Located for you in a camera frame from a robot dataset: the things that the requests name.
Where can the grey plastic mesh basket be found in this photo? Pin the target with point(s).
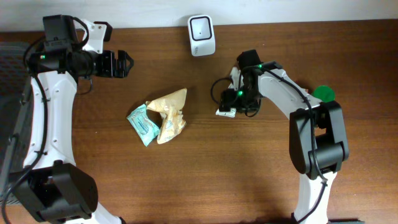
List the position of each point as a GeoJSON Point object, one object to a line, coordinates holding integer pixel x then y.
{"type": "Point", "coordinates": [16, 112]}

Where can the green lidded jar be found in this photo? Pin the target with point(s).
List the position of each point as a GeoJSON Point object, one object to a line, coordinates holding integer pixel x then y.
{"type": "Point", "coordinates": [324, 93]}

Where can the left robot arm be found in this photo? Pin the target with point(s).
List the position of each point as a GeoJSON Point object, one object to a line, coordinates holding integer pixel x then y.
{"type": "Point", "coordinates": [39, 171]}

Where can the white barcode scanner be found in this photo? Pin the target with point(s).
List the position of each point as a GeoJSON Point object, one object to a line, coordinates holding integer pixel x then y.
{"type": "Point", "coordinates": [201, 34]}

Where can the teal wet wipes pack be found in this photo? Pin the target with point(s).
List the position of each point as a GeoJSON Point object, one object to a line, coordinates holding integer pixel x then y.
{"type": "Point", "coordinates": [146, 129]}

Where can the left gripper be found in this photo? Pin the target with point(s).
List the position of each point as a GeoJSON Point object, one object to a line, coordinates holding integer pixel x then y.
{"type": "Point", "coordinates": [109, 56]}

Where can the beige paper bag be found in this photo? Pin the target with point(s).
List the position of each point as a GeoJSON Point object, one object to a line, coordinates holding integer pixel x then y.
{"type": "Point", "coordinates": [170, 108]}

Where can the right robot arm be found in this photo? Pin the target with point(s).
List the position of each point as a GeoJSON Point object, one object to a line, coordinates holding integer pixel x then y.
{"type": "Point", "coordinates": [318, 142]}

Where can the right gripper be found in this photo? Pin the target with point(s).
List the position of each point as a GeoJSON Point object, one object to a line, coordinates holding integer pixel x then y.
{"type": "Point", "coordinates": [225, 99]}

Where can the white cream tube gold cap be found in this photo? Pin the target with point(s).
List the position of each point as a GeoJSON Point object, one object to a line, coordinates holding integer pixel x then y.
{"type": "Point", "coordinates": [230, 114]}

